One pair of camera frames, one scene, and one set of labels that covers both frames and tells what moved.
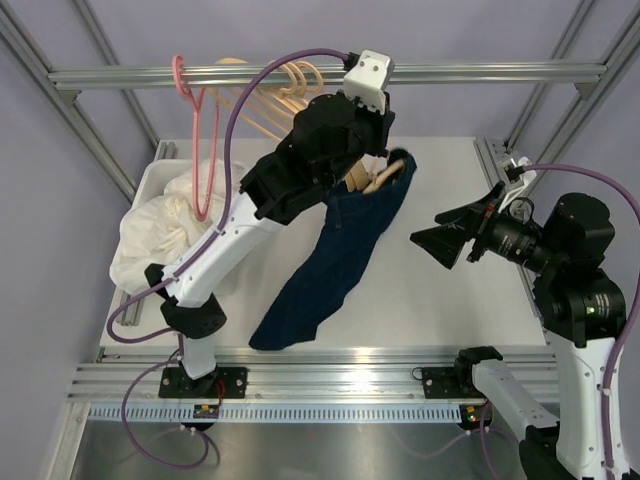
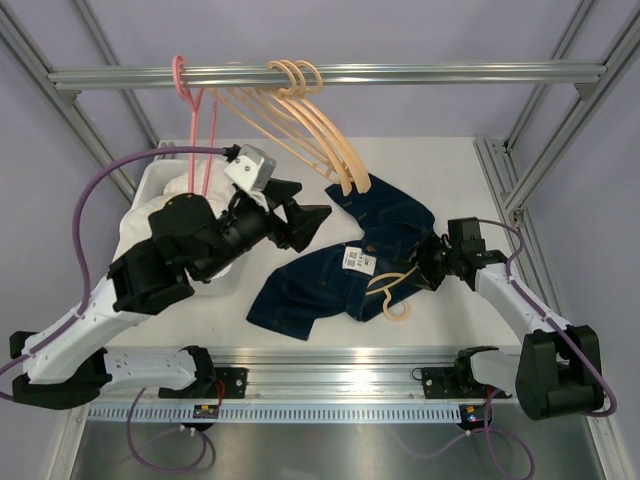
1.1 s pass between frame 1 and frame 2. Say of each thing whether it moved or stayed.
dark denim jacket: moved
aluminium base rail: stayed
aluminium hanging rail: stayed
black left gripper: moved
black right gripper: moved
